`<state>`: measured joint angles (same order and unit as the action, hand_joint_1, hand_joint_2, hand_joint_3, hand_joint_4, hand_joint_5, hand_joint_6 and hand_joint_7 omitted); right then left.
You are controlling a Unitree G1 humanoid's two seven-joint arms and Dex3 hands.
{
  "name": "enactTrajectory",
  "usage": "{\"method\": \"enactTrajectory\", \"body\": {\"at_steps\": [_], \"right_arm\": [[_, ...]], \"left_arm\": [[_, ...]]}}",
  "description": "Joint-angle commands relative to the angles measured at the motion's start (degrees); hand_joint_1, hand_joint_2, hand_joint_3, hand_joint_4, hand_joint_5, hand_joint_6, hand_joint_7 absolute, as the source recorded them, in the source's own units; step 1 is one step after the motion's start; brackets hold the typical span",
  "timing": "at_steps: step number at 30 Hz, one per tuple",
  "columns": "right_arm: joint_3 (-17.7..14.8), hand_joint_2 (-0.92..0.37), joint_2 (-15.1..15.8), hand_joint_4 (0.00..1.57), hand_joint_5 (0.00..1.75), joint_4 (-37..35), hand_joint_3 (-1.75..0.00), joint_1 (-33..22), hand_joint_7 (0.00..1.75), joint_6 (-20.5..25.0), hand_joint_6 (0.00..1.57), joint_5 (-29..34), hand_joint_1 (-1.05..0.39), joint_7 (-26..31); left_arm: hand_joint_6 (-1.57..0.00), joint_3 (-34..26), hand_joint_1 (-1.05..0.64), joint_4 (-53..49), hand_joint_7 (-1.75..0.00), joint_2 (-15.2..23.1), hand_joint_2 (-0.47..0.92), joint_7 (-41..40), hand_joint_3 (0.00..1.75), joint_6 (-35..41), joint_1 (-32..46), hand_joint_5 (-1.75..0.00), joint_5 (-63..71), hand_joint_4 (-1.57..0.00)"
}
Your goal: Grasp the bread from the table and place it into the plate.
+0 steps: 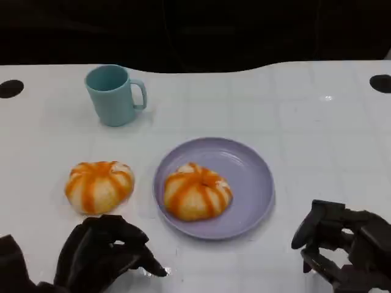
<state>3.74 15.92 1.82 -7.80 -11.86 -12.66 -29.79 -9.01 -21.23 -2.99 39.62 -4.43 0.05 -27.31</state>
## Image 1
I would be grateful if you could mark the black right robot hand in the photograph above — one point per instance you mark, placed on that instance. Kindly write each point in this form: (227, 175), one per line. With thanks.
(366, 244)

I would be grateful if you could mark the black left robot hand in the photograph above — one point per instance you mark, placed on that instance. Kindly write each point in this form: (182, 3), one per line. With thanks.
(91, 253)

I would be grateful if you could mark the orange and white bread roll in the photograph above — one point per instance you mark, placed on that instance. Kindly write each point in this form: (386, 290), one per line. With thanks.
(197, 192)
(97, 189)

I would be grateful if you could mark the lilac plate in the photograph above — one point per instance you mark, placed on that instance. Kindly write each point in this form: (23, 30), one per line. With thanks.
(250, 189)

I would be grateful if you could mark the pale green mug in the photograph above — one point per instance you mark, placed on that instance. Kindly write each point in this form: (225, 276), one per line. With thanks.
(113, 107)

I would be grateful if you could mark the black table grommet hole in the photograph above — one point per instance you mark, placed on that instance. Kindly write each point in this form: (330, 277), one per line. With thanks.
(10, 89)
(382, 83)

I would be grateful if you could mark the black curtain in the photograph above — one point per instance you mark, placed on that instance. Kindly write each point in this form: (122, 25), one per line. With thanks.
(195, 30)

